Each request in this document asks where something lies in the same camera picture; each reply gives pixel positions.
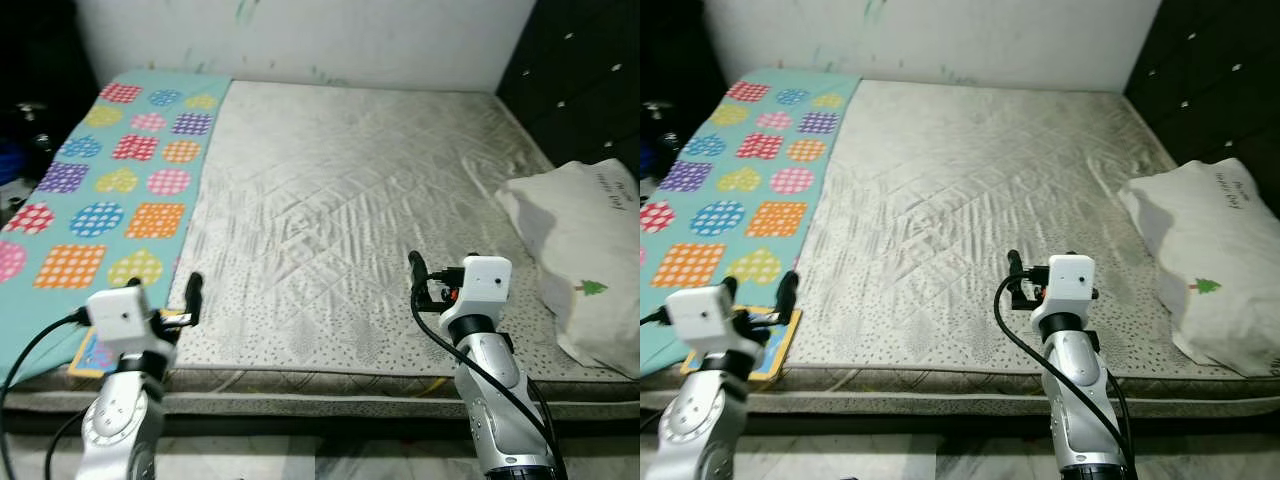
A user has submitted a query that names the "colourful children's board book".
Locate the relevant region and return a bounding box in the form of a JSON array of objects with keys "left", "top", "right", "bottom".
[
  {"left": 680, "top": 305, "right": 803, "bottom": 383},
  {"left": 68, "top": 308, "right": 196, "bottom": 379}
]

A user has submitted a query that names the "teal blanket with coloured shapes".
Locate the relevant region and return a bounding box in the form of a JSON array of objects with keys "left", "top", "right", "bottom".
[
  {"left": 640, "top": 68, "right": 863, "bottom": 379},
  {"left": 0, "top": 70, "right": 233, "bottom": 386}
]

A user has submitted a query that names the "white pillow with tree print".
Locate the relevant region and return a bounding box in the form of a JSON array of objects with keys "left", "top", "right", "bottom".
[
  {"left": 1118, "top": 158, "right": 1280, "bottom": 379},
  {"left": 495, "top": 158, "right": 641, "bottom": 376}
]

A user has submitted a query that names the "grey quilted mattress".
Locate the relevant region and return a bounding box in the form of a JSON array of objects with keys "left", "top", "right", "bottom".
[
  {"left": 5, "top": 80, "right": 641, "bottom": 416},
  {"left": 640, "top": 80, "right": 1280, "bottom": 416}
]

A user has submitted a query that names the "black bag with white print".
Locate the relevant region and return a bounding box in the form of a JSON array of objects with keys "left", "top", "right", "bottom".
[
  {"left": 643, "top": 98, "right": 681, "bottom": 151},
  {"left": 10, "top": 98, "right": 59, "bottom": 151}
]

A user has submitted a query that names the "dark tufted headboard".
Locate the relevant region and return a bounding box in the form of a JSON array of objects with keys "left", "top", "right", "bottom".
[
  {"left": 497, "top": 0, "right": 641, "bottom": 201},
  {"left": 1125, "top": 0, "right": 1280, "bottom": 216}
]

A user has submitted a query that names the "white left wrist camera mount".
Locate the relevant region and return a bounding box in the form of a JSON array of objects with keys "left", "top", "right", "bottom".
[
  {"left": 85, "top": 285, "right": 176, "bottom": 356},
  {"left": 665, "top": 285, "right": 751, "bottom": 353}
]

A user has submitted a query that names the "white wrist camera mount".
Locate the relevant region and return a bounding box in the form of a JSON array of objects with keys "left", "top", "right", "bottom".
[
  {"left": 665, "top": 285, "right": 751, "bottom": 353},
  {"left": 85, "top": 285, "right": 176, "bottom": 356},
  {"left": 1030, "top": 255, "right": 1096, "bottom": 331},
  {"left": 440, "top": 256, "right": 513, "bottom": 336}
]

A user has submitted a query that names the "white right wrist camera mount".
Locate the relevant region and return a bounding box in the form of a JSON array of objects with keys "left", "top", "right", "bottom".
[
  {"left": 440, "top": 256, "right": 513, "bottom": 336},
  {"left": 1030, "top": 255, "right": 1096, "bottom": 331}
]

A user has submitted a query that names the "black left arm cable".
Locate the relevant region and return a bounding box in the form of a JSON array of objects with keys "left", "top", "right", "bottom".
[
  {"left": 640, "top": 308, "right": 671, "bottom": 480},
  {"left": 0, "top": 308, "right": 96, "bottom": 480}
]

